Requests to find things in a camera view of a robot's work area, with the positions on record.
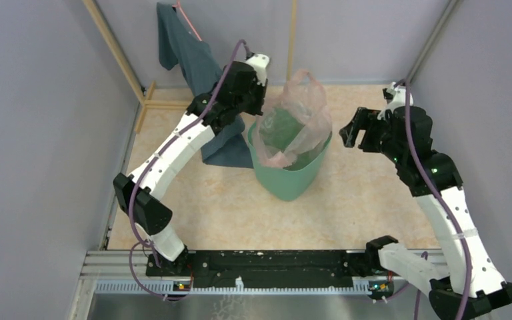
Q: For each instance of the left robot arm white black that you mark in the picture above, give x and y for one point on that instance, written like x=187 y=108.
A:
x=139 y=194

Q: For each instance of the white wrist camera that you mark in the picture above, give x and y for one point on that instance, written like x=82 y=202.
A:
x=259 y=63
x=395 y=95

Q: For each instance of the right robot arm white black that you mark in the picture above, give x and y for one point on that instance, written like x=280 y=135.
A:
x=469 y=285

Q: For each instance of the grey slotted cable duct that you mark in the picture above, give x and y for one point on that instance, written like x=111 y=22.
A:
x=174 y=289

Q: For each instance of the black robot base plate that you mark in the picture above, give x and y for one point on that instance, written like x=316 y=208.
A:
x=270 y=269

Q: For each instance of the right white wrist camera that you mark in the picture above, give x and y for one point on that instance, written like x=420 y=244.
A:
x=395 y=95

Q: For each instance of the pink plastic trash bag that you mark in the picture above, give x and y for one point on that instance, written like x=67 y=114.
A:
x=302 y=94

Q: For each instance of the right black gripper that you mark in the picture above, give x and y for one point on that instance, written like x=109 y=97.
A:
x=363 y=116

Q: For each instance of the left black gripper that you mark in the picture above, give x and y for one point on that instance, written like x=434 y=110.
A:
x=261 y=91

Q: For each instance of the pink clothes hanger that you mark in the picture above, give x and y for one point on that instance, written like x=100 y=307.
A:
x=179 y=8

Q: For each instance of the dark teal hanging cloth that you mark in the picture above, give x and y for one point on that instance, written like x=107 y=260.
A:
x=201 y=71

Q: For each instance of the green plastic trash bin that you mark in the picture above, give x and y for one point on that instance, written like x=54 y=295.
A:
x=289 y=176

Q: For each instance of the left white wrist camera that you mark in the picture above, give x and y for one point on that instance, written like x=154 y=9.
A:
x=259 y=63

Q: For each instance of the wooden clothes rack frame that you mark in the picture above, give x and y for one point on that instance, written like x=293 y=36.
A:
x=129 y=29

